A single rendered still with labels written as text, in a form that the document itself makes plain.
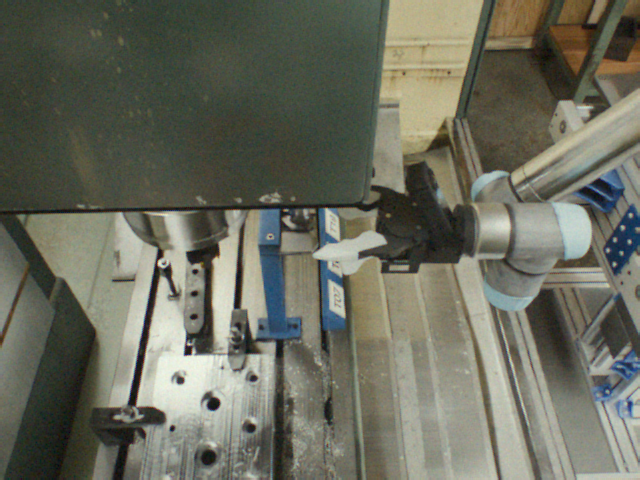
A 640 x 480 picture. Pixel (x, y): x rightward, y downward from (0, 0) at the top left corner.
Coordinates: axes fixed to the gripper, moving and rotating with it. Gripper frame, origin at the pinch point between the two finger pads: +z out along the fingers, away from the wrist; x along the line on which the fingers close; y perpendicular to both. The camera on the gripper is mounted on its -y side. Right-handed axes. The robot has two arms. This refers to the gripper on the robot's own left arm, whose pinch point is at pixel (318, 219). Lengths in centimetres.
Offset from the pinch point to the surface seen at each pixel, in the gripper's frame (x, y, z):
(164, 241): -7.8, -5.1, 17.7
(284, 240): 16.6, 25.3, 4.9
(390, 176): 79, 70, -27
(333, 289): 24, 52, -6
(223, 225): -6.2, -6.0, 11.1
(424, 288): 38, 73, -32
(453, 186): 81, 78, -49
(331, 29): -12.3, -34.4, 0.5
